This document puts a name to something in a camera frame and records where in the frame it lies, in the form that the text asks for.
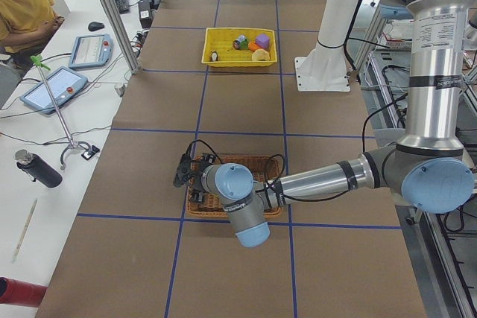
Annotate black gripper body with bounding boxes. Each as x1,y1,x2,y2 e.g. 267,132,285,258
189,171,206,196

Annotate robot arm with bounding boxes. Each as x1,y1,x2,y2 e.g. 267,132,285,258
174,0,476,247

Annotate brown wicker basket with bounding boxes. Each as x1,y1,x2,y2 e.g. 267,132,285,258
186,154,282,217

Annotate yellow woven basket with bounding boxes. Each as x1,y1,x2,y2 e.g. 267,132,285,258
201,28,277,67

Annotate panda figurine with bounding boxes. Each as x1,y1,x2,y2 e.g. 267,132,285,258
210,51,219,62

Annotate toy croissant bread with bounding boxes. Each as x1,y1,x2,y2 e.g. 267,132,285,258
252,48,271,62

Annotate small black labelled can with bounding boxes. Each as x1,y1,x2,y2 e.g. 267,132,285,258
233,34,249,50

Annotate orange toy carrot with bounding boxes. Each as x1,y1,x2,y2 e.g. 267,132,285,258
247,42,261,51

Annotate black water bottle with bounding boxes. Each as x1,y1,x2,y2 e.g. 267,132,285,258
14,149,63,188

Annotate purple foam block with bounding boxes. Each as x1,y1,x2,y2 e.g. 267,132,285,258
255,34,271,50

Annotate near teach pendant tablet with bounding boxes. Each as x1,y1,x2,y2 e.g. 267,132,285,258
20,66,88,115

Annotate teach pendant tablet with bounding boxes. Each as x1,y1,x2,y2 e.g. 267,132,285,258
69,34,113,70
20,66,88,115

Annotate wooden stick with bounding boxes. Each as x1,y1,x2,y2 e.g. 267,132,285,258
11,198,38,264

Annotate far teach pendant tablet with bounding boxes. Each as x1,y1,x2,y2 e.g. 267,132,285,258
69,34,113,70

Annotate black computer mouse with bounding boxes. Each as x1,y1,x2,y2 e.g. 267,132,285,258
87,22,105,32

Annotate red cylinder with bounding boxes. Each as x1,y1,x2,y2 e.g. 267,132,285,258
1,277,48,308

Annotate metal stand with green clip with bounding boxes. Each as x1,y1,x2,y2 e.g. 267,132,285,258
31,55,100,170

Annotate person in yellow shirt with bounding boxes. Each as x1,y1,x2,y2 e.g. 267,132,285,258
1,0,64,54

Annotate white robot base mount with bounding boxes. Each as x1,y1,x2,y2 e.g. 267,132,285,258
294,0,360,92

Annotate aluminium frame post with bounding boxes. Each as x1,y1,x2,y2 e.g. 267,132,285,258
99,0,139,74

